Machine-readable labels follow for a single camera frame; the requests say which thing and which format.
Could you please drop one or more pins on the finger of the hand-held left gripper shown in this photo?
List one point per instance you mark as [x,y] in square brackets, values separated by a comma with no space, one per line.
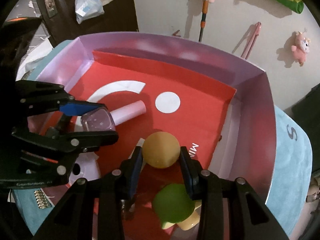
[87,138]
[75,107]

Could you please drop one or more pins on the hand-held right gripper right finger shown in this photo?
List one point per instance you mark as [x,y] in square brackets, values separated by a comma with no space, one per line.
[188,177]

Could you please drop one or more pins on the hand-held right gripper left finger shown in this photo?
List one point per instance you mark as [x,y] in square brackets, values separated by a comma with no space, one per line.
[133,177]

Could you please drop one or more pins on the purple nail polish bottle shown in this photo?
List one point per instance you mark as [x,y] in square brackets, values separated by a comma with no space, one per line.
[100,120]

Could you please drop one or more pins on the green apple dog figurine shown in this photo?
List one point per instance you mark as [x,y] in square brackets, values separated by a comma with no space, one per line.
[172,202]

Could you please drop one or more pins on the pink round compact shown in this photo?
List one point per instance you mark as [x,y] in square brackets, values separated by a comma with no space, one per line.
[90,170]

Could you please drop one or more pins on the orange round soap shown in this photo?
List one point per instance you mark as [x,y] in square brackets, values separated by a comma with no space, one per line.
[161,150]

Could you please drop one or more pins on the studded silver cylinder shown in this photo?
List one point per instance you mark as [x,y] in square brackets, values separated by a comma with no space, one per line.
[42,200]

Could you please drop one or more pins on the purple cardboard box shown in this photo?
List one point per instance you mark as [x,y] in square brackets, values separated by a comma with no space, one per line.
[175,52]

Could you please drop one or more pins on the white plastic sheet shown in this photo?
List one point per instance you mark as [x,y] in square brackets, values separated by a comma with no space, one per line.
[37,55]

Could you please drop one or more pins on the red printed paper liner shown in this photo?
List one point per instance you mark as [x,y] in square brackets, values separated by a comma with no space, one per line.
[200,110]

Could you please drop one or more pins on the grey star-print wallpaper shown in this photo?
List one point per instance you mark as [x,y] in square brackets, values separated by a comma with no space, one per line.
[25,7]

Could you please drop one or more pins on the dark wooden door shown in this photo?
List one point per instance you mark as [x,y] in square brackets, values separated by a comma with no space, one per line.
[120,15]

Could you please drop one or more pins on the white plastic bag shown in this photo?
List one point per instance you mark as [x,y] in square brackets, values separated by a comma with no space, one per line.
[87,5]

